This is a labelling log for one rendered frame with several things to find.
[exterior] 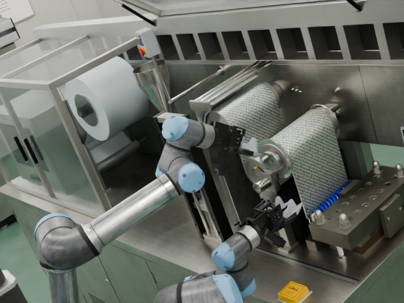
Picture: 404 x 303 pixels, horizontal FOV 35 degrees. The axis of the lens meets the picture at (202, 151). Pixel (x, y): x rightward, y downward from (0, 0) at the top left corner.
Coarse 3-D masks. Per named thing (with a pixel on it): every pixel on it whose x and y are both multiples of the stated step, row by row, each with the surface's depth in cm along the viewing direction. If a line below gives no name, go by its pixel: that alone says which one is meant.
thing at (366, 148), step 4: (364, 144) 254; (368, 144) 256; (364, 148) 254; (368, 148) 256; (364, 152) 255; (368, 152) 256; (364, 156) 255; (368, 156) 256; (372, 156) 258; (368, 160) 257; (372, 160) 258; (368, 164) 257; (368, 168) 257; (368, 172) 258
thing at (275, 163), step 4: (268, 152) 211; (272, 152) 210; (276, 152) 210; (272, 156) 210; (276, 156) 209; (280, 156) 210; (268, 160) 212; (272, 160) 211; (276, 160) 209; (280, 160) 210; (268, 164) 214; (272, 164) 213; (276, 164) 210; (280, 164) 210; (268, 168) 215; (272, 168) 213; (276, 168) 212; (280, 168) 212
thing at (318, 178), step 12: (336, 144) 223; (324, 156) 219; (336, 156) 223; (300, 168) 212; (312, 168) 216; (324, 168) 220; (336, 168) 224; (300, 180) 213; (312, 180) 217; (324, 180) 221; (336, 180) 225; (300, 192) 214; (312, 192) 217; (324, 192) 221; (312, 204) 218
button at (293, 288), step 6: (288, 288) 203; (294, 288) 202; (300, 288) 201; (306, 288) 201; (282, 294) 202; (288, 294) 201; (294, 294) 200; (300, 294) 199; (306, 294) 201; (282, 300) 202; (288, 300) 200; (294, 300) 198; (300, 300) 199
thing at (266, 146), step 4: (324, 112) 221; (328, 116) 221; (332, 120) 221; (332, 124) 221; (268, 144) 211; (264, 148) 214; (268, 148) 212; (272, 148) 211; (276, 148) 209; (264, 152) 215; (280, 152) 209; (284, 156) 208; (284, 160) 209; (284, 164) 210; (284, 168) 211; (276, 172) 216; (280, 172) 214; (284, 172) 212
